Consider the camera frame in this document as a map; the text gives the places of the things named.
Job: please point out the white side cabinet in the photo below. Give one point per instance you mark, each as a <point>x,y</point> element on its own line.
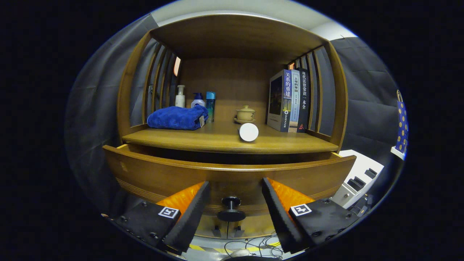
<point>359,163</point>

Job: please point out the blue folded towel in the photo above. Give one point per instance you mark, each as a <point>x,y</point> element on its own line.
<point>174,117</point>

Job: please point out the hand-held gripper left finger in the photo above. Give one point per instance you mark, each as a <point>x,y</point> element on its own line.
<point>190,217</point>

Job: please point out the white blue-capped lotion bottle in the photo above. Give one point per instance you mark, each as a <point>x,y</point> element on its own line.
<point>198,103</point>

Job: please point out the wooden cabinet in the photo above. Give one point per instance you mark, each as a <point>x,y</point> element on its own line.
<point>232,83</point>

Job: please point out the wooden cabinet door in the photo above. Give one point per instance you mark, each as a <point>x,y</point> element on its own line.
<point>208,226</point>
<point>257,226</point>

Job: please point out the wooden drawer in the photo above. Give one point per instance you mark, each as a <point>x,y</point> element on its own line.
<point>163,177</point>

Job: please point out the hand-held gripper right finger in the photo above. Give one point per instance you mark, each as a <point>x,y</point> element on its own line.
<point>281,217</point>

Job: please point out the black clip block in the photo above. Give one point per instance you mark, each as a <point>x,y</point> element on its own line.
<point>356,184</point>
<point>371,173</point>

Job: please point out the blue gold-dotted gift bag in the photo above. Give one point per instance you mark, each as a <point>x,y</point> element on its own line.
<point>401,127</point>

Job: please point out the white green cleanser tube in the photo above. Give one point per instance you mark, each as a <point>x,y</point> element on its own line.
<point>249,132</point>

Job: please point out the beige saucer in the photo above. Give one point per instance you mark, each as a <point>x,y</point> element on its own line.
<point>241,121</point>

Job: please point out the teal clear bottle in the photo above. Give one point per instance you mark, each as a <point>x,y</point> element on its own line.
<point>210,107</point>

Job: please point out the blue spine book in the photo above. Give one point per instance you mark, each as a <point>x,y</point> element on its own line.
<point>276,101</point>

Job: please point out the beige lidded tea cup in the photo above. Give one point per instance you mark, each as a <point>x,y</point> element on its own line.
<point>245,113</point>

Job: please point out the yellow black floor tape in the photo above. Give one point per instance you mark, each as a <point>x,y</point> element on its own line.
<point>197,248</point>

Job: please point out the white wall shelf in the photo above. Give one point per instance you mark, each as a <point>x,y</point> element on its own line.
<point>397,153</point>

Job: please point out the pale spine book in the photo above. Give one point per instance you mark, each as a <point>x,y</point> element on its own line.
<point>295,101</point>

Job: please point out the white pump bottle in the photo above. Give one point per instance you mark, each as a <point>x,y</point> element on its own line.
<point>180,99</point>

